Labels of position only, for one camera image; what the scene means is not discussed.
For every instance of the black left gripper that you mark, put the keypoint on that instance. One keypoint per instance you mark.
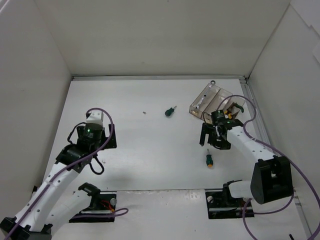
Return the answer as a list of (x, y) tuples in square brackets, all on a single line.
[(111, 137)]

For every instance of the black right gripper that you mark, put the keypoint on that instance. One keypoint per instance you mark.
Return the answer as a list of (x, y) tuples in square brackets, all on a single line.
[(215, 135)]

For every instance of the yellow pliers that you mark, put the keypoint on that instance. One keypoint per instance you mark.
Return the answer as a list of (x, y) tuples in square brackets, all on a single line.
[(229, 112)]

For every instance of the green orange screwdriver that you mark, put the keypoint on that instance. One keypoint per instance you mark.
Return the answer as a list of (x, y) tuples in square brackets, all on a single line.
[(208, 159)]

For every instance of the green handled cutters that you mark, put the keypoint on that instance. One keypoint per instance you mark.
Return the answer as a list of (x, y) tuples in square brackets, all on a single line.
[(236, 105)]

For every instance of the large silver ratchet wrench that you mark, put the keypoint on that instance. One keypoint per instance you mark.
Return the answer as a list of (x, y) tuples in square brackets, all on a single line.
[(211, 84)]

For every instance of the stubby green screwdriver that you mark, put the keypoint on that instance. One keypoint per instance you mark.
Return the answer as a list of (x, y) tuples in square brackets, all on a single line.
[(168, 113)]

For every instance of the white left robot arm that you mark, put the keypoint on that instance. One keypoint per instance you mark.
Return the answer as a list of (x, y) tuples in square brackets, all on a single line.
[(40, 219)]

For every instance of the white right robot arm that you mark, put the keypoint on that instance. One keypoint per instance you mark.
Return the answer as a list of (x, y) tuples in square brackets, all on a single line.
[(271, 178)]

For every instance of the clear bin middle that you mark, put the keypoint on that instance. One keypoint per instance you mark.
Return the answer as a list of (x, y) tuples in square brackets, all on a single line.
[(216, 101)]

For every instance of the clear bin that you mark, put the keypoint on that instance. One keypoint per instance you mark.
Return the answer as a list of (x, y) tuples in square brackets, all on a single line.
[(198, 113), (216, 101), (236, 111)]

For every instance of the clear bin right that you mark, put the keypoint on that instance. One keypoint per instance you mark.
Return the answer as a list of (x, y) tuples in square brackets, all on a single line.
[(236, 111)]

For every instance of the clear bin left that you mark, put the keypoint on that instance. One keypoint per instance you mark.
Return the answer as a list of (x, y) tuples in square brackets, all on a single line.
[(198, 113)]

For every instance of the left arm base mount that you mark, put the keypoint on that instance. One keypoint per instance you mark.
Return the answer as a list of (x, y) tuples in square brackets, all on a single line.
[(102, 205)]

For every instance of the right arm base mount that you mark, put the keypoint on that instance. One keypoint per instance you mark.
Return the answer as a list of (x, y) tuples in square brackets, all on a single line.
[(221, 205)]

